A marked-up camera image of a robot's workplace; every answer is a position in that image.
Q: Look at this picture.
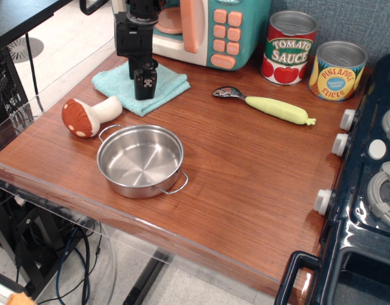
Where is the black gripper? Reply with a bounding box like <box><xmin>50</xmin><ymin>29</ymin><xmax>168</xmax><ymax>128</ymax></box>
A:
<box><xmin>115</xmin><ymin>12</ymin><xmax>158</xmax><ymax>100</ymax></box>

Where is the light blue towel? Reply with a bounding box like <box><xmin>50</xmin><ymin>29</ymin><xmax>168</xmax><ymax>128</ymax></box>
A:
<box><xmin>92</xmin><ymin>62</ymin><xmax>191</xmax><ymax>117</ymax></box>

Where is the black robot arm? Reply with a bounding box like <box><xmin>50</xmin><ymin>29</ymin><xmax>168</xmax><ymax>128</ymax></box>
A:
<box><xmin>115</xmin><ymin>1</ymin><xmax>165</xmax><ymax>100</ymax></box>

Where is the brown plush mushroom toy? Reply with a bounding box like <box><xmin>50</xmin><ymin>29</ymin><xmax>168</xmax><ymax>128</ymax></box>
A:
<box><xmin>62</xmin><ymin>96</ymin><xmax>123</xmax><ymax>139</ymax></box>

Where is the stainless steel pot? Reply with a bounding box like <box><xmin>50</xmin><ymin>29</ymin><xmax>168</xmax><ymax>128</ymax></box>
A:
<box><xmin>97</xmin><ymin>125</ymin><xmax>189</xmax><ymax>199</ymax></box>

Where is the toy microwave teal and cream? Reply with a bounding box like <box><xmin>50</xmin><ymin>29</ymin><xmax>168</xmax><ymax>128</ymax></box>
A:
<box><xmin>112</xmin><ymin>1</ymin><xmax>271</xmax><ymax>71</ymax></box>

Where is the black desk at left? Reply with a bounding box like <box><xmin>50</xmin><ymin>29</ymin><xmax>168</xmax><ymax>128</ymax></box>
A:
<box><xmin>0</xmin><ymin>0</ymin><xmax>71</xmax><ymax>51</ymax></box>

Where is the tomato sauce can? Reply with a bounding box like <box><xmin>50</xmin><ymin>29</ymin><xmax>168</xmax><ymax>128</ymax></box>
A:
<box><xmin>261</xmin><ymin>10</ymin><xmax>318</xmax><ymax>85</ymax></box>

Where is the pineapple slices can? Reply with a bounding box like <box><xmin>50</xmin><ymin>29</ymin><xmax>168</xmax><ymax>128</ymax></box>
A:
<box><xmin>309</xmin><ymin>41</ymin><xmax>368</xmax><ymax>102</ymax></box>

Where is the black table leg base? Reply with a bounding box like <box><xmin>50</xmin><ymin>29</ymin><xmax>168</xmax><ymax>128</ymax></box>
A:
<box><xmin>122</xmin><ymin>249</ymin><xmax>171</xmax><ymax>305</ymax></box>

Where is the dark blue toy stove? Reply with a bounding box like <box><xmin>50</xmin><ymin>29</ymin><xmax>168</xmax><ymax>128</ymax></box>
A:
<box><xmin>275</xmin><ymin>54</ymin><xmax>390</xmax><ymax>304</ymax></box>

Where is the spoon with yellow-green handle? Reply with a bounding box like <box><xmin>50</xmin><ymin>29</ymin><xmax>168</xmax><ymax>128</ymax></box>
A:
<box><xmin>212</xmin><ymin>86</ymin><xmax>316</xmax><ymax>126</ymax></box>

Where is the blue cable under table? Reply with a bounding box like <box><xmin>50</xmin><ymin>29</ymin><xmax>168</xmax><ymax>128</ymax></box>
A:
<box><xmin>56</xmin><ymin>222</ymin><xmax>91</xmax><ymax>305</ymax></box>

